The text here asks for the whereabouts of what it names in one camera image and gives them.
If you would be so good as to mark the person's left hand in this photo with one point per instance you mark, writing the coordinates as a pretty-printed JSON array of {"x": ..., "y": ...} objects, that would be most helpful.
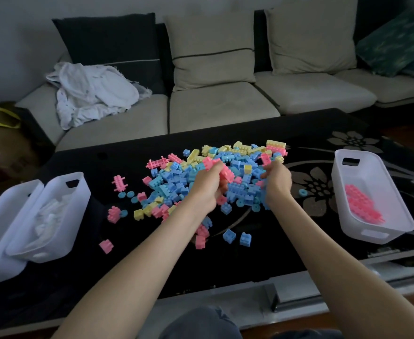
[{"x": 207, "y": 192}]

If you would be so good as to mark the person's right hand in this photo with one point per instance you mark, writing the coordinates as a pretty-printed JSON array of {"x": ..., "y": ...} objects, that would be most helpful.
[{"x": 279, "y": 183}]

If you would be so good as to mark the pile of colorful blocks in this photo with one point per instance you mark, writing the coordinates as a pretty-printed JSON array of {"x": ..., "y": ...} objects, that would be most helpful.
[{"x": 178, "y": 183}]

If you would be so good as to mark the pile of white blocks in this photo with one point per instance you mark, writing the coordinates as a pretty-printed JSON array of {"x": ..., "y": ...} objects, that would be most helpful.
[{"x": 50, "y": 218}]

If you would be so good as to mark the person's left forearm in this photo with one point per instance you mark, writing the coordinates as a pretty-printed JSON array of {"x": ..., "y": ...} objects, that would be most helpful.
[{"x": 136, "y": 278}]

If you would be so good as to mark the person's right forearm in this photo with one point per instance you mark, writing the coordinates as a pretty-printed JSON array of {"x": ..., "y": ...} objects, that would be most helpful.
[{"x": 351, "y": 278}]

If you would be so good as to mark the person's left leg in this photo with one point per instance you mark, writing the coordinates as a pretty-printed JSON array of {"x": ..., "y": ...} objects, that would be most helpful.
[{"x": 200, "y": 324}]

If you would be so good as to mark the person's leg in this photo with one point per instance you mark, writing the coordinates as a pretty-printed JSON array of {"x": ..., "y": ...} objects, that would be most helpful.
[
  {"x": 309, "y": 334},
  {"x": 200, "y": 324}
]

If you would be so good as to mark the person's right leg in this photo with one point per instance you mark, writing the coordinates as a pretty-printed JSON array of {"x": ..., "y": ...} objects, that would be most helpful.
[{"x": 309, "y": 334}]

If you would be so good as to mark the black glass coffee table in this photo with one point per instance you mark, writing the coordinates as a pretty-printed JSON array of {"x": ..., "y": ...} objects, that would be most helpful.
[{"x": 298, "y": 243}]

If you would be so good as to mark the grey sofa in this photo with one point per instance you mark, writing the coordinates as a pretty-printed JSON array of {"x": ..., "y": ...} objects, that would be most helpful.
[{"x": 221, "y": 105}]

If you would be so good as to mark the beige back cushion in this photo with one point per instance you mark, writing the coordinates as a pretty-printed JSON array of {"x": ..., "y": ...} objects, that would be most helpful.
[
  {"x": 313, "y": 38},
  {"x": 210, "y": 67}
]

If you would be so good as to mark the crumpled white cloth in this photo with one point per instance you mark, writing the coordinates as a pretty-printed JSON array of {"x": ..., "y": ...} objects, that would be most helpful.
[{"x": 94, "y": 91}]

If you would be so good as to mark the teal patterned cushion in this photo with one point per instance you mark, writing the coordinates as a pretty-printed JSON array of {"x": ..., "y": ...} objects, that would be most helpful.
[{"x": 394, "y": 45}]

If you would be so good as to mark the dark back cushion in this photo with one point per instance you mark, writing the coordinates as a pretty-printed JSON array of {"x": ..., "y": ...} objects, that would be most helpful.
[{"x": 104, "y": 38}]

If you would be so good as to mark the glossy brown shopping bag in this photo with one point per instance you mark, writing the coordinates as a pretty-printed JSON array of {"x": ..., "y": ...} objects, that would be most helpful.
[{"x": 6, "y": 151}]

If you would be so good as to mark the yellow bag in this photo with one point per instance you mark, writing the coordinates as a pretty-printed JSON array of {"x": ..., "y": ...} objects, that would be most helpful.
[{"x": 0, "y": 118}]

